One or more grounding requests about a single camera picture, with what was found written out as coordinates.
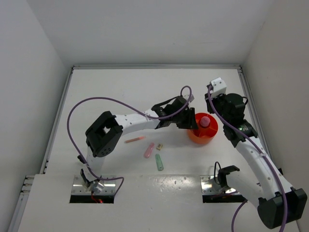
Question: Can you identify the metal base plate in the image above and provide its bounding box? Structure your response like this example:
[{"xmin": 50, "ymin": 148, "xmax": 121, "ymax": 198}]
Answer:
[
  {"xmin": 71, "ymin": 175, "xmax": 116, "ymax": 196},
  {"xmin": 200, "ymin": 175, "xmax": 240, "ymax": 196}
]

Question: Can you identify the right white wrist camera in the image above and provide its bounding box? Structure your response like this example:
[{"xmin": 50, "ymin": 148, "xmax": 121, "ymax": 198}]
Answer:
[{"xmin": 207, "ymin": 77, "xmax": 227, "ymax": 98}]

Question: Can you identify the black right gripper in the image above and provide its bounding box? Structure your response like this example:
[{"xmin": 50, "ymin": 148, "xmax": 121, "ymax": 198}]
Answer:
[{"xmin": 204, "ymin": 90, "xmax": 229, "ymax": 125}]

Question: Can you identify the orange highlighter pen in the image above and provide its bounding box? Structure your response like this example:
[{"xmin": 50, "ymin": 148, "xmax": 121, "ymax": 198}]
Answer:
[{"xmin": 124, "ymin": 136, "xmax": 145, "ymax": 144}]

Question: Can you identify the pink capped clear tube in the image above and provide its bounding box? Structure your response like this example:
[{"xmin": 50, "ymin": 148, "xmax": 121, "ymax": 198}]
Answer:
[{"xmin": 199, "ymin": 116, "xmax": 211, "ymax": 128}]

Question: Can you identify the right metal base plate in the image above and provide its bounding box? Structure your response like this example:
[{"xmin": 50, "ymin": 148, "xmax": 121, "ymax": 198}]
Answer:
[{"xmin": 200, "ymin": 175, "xmax": 240, "ymax": 196}]

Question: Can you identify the aluminium table frame rail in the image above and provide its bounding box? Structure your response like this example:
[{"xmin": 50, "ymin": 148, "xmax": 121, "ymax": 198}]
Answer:
[{"xmin": 7, "ymin": 64, "xmax": 273, "ymax": 232}]

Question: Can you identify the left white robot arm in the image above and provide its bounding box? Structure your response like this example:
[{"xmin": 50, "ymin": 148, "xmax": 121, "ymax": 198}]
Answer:
[{"xmin": 80, "ymin": 95, "xmax": 197, "ymax": 189}]

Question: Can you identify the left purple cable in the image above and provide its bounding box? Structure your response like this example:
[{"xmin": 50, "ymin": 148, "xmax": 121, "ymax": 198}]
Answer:
[{"xmin": 67, "ymin": 86, "xmax": 194, "ymax": 188}]

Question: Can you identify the green correction tape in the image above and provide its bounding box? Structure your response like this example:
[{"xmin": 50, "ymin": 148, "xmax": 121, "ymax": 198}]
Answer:
[{"xmin": 155, "ymin": 154, "xmax": 164, "ymax": 171}]

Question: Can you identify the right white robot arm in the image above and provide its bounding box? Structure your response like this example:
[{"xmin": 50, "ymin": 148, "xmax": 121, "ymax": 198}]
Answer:
[{"xmin": 205, "ymin": 90, "xmax": 308, "ymax": 232}]

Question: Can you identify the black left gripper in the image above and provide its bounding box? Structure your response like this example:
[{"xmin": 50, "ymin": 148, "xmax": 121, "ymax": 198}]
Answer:
[{"xmin": 171, "ymin": 106, "xmax": 198, "ymax": 129}]

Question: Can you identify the pink correction tape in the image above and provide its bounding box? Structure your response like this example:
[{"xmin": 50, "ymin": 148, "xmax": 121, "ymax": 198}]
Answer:
[{"xmin": 143, "ymin": 143, "xmax": 155, "ymax": 158}]

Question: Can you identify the beige eraser block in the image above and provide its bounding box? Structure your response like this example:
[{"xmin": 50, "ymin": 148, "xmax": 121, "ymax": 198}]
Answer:
[{"xmin": 156, "ymin": 144, "xmax": 163, "ymax": 150}]

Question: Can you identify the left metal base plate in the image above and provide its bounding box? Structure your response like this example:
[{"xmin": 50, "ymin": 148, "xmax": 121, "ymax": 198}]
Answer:
[{"xmin": 71, "ymin": 175, "xmax": 116, "ymax": 196}]

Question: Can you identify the orange round desk organizer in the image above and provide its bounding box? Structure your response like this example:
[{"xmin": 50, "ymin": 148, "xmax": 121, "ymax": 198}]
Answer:
[{"xmin": 187, "ymin": 113, "xmax": 218, "ymax": 145}]

